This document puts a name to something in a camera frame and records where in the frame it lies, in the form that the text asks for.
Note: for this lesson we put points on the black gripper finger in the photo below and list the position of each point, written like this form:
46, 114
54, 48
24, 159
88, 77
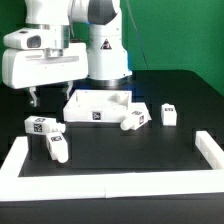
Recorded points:
67, 89
34, 98

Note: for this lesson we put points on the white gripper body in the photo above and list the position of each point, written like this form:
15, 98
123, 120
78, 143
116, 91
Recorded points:
21, 69

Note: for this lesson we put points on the white square tabletop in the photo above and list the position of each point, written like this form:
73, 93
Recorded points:
97, 106

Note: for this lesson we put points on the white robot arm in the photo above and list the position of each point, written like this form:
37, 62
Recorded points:
64, 41

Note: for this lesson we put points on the white sheet with tags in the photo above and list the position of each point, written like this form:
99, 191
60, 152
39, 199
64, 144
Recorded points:
140, 110

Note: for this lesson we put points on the white U-shaped obstacle fence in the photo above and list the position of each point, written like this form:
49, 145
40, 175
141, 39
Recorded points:
13, 187

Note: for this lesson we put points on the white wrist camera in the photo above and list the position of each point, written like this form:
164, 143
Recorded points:
23, 39

